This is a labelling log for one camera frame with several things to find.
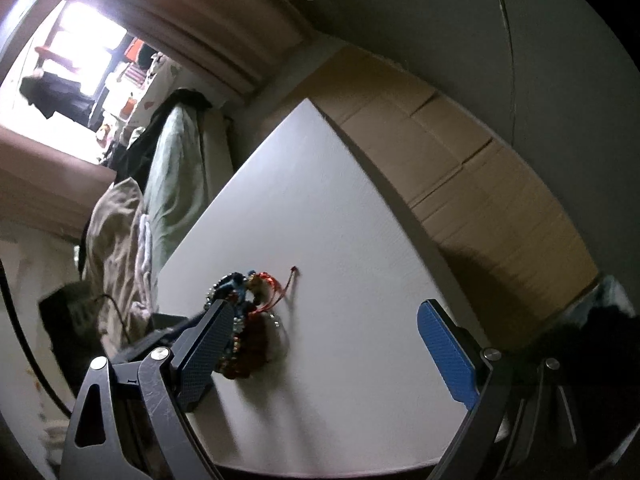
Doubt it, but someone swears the beige blanket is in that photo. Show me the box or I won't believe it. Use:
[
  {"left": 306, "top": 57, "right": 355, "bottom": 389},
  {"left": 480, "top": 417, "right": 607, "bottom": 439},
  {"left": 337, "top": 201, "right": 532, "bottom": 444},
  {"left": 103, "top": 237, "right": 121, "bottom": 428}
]
[{"left": 80, "top": 177, "right": 151, "bottom": 351}]

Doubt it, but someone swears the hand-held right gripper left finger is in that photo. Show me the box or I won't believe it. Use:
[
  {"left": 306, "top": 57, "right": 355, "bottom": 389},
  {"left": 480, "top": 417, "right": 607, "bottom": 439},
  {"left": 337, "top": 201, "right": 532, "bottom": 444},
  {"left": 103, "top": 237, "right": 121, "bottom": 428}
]
[{"left": 59, "top": 299, "right": 236, "bottom": 480}]

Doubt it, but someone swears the dark cloth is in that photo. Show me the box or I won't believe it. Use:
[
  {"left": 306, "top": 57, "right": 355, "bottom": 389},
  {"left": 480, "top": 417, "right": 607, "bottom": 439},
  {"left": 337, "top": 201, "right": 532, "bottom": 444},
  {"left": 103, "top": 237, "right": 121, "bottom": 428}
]
[{"left": 542, "top": 275, "right": 640, "bottom": 361}]

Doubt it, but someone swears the red string bracelet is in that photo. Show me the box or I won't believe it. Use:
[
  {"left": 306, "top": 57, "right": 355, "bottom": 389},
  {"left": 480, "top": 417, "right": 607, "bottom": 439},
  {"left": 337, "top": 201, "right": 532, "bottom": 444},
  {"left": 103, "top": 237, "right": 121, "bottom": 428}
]
[{"left": 250, "top": 265, "right": 299, "bottom": 317}]

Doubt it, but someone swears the cardboard box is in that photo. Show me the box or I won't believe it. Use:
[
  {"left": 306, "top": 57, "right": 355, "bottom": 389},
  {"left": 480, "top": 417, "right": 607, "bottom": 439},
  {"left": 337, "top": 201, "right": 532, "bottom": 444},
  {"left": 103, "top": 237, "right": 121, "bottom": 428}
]
[{"left": 287, "top": 44, "right": 601, "bottom": 348}]

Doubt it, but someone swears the pile of beaded bracelets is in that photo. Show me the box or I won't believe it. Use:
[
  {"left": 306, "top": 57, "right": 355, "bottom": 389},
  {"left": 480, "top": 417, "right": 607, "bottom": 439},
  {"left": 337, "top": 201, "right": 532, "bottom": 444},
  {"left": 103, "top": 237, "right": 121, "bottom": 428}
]
[{"left": 202, "top": 271, "right": 291, "bottom": 380}]

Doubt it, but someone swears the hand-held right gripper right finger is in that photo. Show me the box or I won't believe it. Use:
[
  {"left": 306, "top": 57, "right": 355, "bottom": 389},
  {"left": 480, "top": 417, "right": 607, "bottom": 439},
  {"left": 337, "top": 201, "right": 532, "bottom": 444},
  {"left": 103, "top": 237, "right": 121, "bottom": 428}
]
[{"left": 417, "top": 299, "right": 583, "bottom": 480}]

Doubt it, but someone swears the black cable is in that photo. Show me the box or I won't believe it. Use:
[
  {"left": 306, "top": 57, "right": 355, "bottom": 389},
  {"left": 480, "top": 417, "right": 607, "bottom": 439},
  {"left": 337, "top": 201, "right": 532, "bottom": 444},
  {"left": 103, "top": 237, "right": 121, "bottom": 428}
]
[{"left": 87, "top": 292, "right": 131, "bottom": 348}]

